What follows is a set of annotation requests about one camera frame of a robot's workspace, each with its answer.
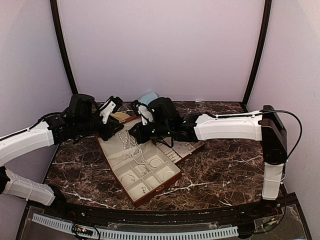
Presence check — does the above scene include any long white pearl necklace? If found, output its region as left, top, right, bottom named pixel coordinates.
left=123, top=128, right=151, bottom=173

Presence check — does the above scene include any silver bracelet in box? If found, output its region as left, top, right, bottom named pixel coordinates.
left=149, top=157, right=163, bottom=169

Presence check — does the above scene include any small red jewelry tray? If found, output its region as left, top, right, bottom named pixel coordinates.
left=156, top=138, right=205, bottom=164

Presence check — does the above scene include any white bangle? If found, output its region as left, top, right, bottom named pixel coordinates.
left=162, top=170, right=175, bottom=181

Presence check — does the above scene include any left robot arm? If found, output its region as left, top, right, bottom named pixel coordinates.
left=0, top=93, right=124, bottom=218

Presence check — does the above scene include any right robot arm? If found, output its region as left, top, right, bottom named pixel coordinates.
left=129, top=97, right=303, bottom=217

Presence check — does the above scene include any beige plate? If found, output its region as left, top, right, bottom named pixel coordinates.
left=110, top=112, right=131, bottom=123

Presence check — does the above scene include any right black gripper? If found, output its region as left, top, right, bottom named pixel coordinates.
left=128, top=121, right=171, bottom=144

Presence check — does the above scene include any white cable duct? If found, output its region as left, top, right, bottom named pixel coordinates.
left=31, top=213, right=239, bottom=240

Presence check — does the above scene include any chunky pearl necklace in lid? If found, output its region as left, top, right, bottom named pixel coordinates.
left=117, top=129, right=130, bottom=150

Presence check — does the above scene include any large red jewelry box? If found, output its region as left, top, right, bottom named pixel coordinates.
left=97, top=117, right=182, bottom=207

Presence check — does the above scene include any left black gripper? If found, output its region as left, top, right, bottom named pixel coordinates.
left=75, top=110, right=125, bottom=142

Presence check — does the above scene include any light blue faceted cup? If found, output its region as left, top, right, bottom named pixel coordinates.
left=138, top=91, right=158, bottom=105

